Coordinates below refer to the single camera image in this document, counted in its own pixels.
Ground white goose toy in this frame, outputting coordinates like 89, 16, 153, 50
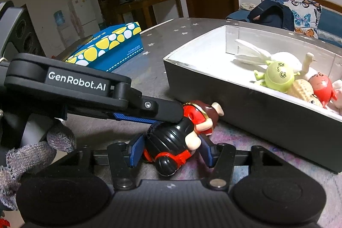
301, 52, 318, 80

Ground small white toy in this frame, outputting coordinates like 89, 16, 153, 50
331, 79, 342, 115

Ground black backpack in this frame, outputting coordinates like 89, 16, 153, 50
247, 2, 295, 31

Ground grey cardboard box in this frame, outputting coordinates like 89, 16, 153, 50
163, 25, 342, 174

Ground butterfly print pillow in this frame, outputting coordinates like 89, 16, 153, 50
264, 0, 323, 39

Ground blue water dispenser bottle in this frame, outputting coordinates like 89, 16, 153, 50
53, 10, 66, 29

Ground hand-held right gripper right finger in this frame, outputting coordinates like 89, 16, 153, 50
200, 138, 287, 189

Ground peanut toy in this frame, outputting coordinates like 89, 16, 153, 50
289, 79, 324, 109

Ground blue sofa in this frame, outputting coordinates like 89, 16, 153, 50
227, 7, 342, 47

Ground white rabbit toy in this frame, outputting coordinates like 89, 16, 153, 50
234, 39, 303, 77

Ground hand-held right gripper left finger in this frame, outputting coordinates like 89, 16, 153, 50
57, 134, 146, 190

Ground black-haired doll figure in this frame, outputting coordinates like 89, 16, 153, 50
143, 101, 225, 178

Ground white refrigerator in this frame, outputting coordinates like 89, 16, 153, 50
68, 0, 97, 27

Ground red round toy figure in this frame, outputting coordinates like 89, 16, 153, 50
308, 72, 338, 109

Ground green round toy figure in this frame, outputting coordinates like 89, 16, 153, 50
253, 59, 298, 93

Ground person's left hand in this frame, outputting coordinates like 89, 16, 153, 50
0, 121, 77, 212

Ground blue dotted tissue box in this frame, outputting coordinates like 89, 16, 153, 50
64, 21, 144, 73

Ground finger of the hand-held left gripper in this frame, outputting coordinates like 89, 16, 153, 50
66, 109, 159, 125
113, 83, 185, 123

